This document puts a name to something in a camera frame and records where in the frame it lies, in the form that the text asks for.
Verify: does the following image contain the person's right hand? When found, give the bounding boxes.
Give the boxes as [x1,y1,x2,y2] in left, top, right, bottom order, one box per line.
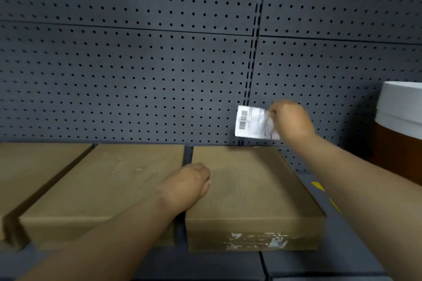
[269,99,318,145]

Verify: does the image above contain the person's left hand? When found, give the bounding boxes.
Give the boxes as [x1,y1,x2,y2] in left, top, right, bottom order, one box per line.
[156,162,211,216]

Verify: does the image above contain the white barcode label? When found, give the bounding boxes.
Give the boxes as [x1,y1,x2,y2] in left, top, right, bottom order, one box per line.
[234,105,281,141]

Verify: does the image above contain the brown cardboard box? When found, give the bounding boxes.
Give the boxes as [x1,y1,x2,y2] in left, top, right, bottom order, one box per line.
[0,142,95,242]
[184,145,327,253]
[3,143,186,252]

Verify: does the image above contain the white and brown bucket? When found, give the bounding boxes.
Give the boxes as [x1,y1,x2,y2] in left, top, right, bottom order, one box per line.
[372,81,422,187]

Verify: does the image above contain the person's left forearm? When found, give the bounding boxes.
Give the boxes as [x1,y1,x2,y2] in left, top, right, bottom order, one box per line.
[16,191,185,281]

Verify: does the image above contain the person's right forearm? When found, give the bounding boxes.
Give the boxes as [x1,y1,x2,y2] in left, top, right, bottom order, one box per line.
[290,132,422,281]

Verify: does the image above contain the yellow plastic scraper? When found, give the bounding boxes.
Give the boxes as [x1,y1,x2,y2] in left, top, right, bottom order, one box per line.
[311,181,342,215]

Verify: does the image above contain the grey pegboard back panel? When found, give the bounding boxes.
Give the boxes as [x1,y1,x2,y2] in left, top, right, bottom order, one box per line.
[0,0,422,174]

